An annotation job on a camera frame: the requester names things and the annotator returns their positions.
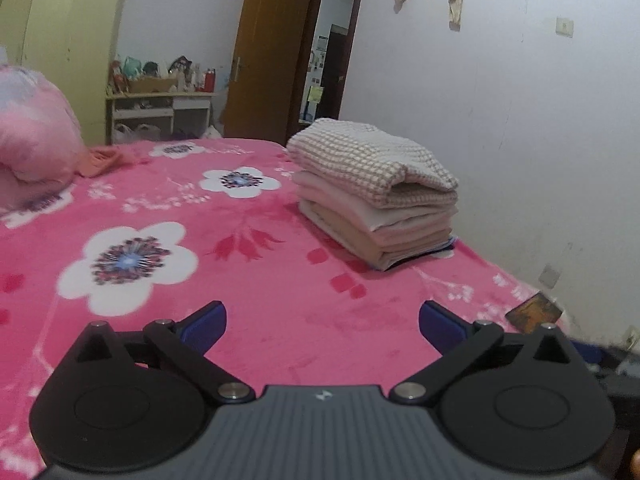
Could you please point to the dark brown door frame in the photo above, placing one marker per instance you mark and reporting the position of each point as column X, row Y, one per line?
column 352, row 35

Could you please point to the folded pink grey quilt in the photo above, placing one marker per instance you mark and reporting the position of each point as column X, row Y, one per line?
column 35, row 125

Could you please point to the stack of folded pale clothes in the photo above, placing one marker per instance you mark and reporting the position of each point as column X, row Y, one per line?
column 415, row 237

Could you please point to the pink floral blanket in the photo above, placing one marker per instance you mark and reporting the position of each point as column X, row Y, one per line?
column 300, row 310

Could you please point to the white wall switch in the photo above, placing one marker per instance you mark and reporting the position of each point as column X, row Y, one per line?
column 565, row 26

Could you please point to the teal bag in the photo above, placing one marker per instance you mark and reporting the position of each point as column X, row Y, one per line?
column 131, row 66

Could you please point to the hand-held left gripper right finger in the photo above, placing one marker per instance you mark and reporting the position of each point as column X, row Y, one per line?
column 440, row 322

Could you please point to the pale wooden desk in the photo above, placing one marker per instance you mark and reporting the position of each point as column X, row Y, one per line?
column 190, row 105

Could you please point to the black white bag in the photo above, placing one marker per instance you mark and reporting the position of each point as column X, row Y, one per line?
column 180, row 64

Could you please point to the white fleece folded garment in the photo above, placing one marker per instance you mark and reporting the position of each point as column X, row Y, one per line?
column 345, row 195

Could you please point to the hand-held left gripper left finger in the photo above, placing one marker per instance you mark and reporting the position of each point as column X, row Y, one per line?
column 205, row 322

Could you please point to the red packet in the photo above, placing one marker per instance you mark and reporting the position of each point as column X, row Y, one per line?
column 117, row 77

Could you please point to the dark blue folded garment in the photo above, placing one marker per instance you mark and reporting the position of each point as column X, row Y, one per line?
column 446, row 246

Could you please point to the brown printed card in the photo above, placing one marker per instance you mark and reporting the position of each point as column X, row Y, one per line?
column 535, row 312

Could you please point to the small black bag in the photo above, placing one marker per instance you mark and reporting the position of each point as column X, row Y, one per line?
column 150, row 69

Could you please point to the beige white checked knit sweater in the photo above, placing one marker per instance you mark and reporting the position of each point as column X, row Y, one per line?
column 360, row 160

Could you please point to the salmon cloth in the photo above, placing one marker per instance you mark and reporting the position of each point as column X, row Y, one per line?
column 105, row 160

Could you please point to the white plastic bottle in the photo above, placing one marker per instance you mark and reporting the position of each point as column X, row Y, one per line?
column 197, row 80

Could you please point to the cardboard box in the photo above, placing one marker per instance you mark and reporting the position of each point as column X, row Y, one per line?
column 150, row 85

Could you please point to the brown wooden door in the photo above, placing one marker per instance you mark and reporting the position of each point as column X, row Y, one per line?
column 270, row 35

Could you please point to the pale yellow wardrobe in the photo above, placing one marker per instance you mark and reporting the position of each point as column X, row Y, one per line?
column 65, row 35

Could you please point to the red thermos bottle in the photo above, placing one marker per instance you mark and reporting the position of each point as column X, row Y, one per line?
column 210, row 81

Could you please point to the white wall socket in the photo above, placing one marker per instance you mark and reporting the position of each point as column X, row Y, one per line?
column 549, row 276

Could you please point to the large white plastic bag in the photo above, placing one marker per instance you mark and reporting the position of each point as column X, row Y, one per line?
column 135, row 132

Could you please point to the small white plastic bag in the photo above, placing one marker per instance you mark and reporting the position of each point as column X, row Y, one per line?
column 212, row 132

